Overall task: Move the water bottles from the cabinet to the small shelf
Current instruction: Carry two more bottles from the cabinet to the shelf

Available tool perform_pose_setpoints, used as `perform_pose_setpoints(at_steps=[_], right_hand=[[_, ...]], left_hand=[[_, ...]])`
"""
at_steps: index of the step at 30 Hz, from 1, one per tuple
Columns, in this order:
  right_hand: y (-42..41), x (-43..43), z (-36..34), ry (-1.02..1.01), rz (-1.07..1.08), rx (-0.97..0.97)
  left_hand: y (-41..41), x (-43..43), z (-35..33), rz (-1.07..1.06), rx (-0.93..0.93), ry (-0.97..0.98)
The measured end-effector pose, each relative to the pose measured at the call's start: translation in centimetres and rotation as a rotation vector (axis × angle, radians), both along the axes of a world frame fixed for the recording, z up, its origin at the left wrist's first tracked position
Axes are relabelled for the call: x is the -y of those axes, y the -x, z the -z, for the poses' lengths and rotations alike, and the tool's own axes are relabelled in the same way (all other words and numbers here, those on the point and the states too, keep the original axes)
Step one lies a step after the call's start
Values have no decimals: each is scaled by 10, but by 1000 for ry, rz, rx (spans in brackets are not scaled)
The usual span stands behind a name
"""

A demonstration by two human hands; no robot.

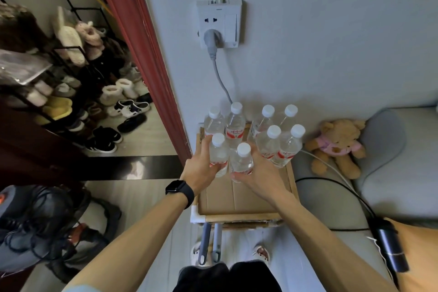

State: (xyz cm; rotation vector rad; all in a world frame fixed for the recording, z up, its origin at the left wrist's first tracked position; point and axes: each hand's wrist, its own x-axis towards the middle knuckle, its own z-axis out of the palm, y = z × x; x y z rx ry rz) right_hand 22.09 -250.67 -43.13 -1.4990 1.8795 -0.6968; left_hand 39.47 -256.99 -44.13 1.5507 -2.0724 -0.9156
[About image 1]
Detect white wall socket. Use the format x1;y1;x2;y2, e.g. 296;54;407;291
196;0;243;50

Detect cluster of white-capped bottles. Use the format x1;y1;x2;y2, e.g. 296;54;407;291
204;102;306;169

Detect black smartwatch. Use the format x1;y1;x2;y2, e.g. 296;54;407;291
165;180;195;210

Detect clear plastic water bottle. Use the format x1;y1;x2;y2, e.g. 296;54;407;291
209;133;230;178
230;142;255;183

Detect black cable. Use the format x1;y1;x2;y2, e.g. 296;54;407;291
295;177;378;233

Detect brown furry coat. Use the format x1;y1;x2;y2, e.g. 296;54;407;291
0;3;49;53

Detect collection of assorted shoes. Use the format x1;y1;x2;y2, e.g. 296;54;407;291
21;6;153;155

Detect grey sofa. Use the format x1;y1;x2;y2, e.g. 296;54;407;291
291;105;438;292

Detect person's left hand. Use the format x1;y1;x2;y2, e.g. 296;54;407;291
180;134;227;197

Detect white cable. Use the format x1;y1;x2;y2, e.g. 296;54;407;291
300;149;395;279

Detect person's right forearm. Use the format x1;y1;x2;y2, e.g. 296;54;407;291
273;193;400;292

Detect grey power cable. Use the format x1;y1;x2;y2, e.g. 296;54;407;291
212;57;234;105

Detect black cylinder device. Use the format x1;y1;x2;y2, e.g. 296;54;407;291
371;219;410;273

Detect white patterned slipper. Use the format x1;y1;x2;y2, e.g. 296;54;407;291
253;245;272;268
190;242;206;269

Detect dark brown cabinet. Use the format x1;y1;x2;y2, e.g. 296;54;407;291
0;103;87;187

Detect person's right hand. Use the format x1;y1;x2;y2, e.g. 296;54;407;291
231;141;295;204

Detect wooden tray table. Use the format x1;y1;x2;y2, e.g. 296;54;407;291
194;123;300;224

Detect black metal shoe rack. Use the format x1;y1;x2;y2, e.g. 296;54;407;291
0;0;155;153

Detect grey power plug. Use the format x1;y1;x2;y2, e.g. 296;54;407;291
203;29;222;60

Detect person's left forearm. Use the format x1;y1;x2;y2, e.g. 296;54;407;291
63;192;206;292

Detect clear plastic bag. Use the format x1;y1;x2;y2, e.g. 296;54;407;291
0;49;52;86

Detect black grey backpack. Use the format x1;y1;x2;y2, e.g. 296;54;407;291
0;184;123;284

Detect red door frame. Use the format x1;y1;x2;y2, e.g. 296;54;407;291
88;0;192;159

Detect brown teddy bear pink shirt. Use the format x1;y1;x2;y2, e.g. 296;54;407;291
304;119;367;180

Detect grey mop handle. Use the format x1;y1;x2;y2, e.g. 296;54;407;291
211;223;223;263
199;222;212;266

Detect brown cardboard sheet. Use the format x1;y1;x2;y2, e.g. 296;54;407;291
198;164;292;216

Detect black shorts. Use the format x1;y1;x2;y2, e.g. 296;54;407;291
177;260;283;292

